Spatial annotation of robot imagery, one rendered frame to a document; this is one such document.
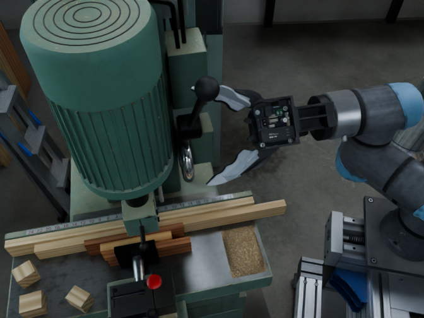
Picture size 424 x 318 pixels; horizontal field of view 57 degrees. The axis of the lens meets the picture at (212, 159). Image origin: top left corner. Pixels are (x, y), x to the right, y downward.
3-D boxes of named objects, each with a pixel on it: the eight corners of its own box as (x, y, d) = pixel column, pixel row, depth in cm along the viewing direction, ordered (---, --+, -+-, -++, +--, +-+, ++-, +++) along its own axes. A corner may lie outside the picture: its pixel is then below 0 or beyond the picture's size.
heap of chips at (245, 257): (232, 278, 91) (233, 273, 89) (220, 231, 99) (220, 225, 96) (267, 270, 92) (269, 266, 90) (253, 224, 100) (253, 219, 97)
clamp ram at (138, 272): (123, 294, 88) (115, 279, 81) (120, 264, 93) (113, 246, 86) (163, 286, 89) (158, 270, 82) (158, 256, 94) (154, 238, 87)
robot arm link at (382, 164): (372, 204, 70) (395, 166, 61) (323, 166, 75) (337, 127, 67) (397, 181, 73) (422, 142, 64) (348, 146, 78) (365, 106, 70)
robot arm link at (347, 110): (334, 94, 66) (342, 142, 66) (308, 97, 65) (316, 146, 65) (356, 85, 58) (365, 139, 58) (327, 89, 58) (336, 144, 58)
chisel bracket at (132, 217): (129, 240, 88) (122, 221, 81) (124, 190, 96) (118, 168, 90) (162, 234, 89) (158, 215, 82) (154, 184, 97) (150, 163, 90)
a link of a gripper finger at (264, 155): (227, 161, 60) (265, 121, 61) (225, 161, 62) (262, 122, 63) (248, 182, 61) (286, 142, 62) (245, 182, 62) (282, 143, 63)
